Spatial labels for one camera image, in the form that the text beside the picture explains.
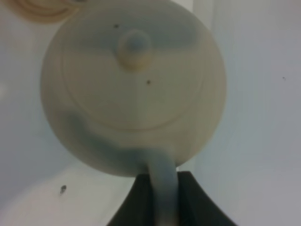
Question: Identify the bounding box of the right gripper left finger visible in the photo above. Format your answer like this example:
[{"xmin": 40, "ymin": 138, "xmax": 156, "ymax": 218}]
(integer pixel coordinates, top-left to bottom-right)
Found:
[{"xmin": 108, "ymin": 174, "xmax": 155, "ymax": 226}]

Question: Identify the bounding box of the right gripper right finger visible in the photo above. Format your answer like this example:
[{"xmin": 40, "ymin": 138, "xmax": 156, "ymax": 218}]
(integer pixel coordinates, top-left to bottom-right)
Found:
[{"xmin": 178, "ymin": 171, "xmax": 236, "ymax": 226}]

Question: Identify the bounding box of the beige teapot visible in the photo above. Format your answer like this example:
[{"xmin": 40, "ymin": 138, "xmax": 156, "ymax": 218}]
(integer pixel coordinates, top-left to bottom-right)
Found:
[{"xmin": 40, "ymin": 0, "xmax": 227, "ymax": 226}]

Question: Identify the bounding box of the far beige cup saucer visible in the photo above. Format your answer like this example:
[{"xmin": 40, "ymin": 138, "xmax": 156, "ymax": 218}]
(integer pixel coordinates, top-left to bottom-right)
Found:
[{"xmin": 4, "ymin": 0, "xmax": 79, "ymax": 24}]

